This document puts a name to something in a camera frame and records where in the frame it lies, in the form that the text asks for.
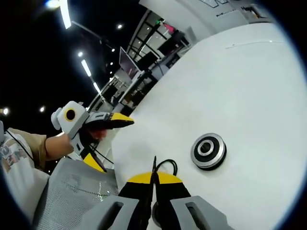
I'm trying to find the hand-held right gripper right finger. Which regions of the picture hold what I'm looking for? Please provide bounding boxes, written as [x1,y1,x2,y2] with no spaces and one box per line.
[154,171,235,230]

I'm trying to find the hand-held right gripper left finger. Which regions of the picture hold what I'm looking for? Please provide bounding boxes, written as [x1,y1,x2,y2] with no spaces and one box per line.
[79,171,154,230]

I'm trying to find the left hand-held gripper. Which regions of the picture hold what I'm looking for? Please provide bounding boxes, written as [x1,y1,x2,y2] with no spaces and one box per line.
[50,100,135,173]

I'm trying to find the thin black rubber ring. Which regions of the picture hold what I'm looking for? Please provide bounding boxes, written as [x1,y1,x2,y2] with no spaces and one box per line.
[153,155,179,180]

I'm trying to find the metal wheel with black centre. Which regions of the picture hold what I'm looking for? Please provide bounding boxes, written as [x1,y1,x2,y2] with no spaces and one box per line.
[190,133,227,171]

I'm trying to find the person's left forearm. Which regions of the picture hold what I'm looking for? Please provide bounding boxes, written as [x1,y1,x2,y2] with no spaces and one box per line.
[45,134,74,161]

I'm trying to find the long ceiling light strip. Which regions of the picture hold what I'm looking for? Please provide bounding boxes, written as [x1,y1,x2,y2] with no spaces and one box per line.
[59,0,73,30]
[80,59,92,77]

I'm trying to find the tilted display screen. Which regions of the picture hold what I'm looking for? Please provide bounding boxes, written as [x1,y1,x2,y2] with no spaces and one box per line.
[118,46,142,78]

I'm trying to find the person's body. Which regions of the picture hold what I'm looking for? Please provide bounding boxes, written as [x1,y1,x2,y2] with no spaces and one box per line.
[0,119,51,227]

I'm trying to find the white table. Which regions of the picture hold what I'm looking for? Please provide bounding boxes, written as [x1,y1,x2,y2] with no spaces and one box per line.
[105,22,306,230]

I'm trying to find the thin black cable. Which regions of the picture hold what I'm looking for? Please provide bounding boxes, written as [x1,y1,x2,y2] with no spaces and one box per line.
[88,143,115,165]

